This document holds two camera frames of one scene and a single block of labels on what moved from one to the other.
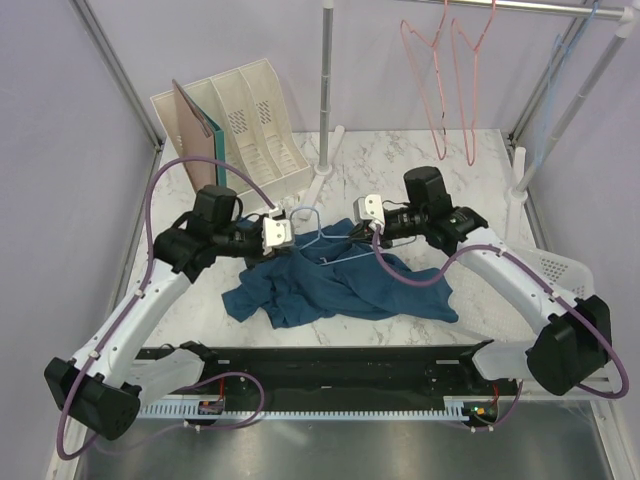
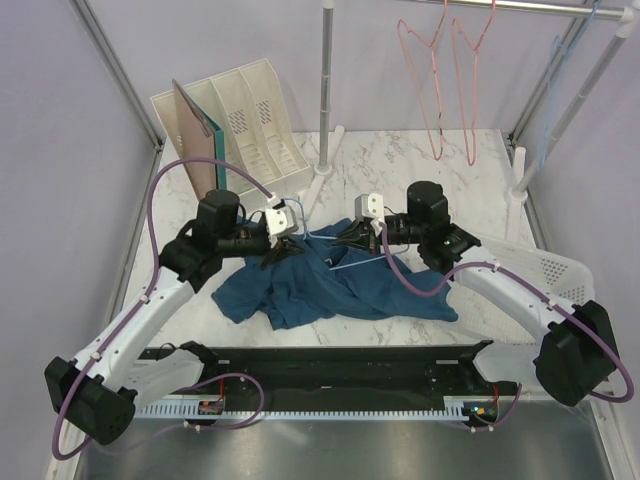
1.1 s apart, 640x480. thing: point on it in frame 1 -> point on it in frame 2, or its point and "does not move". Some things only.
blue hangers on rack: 562,54 does not move
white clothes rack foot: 319,175 does not move
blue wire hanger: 326,236 -> 316,237
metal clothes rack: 622,11 does not move
